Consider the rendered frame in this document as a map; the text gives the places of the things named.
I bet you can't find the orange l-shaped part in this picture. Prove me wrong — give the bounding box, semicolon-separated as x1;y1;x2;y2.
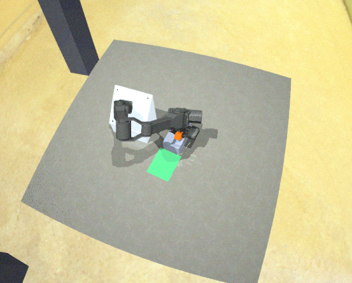
174;131;183;140

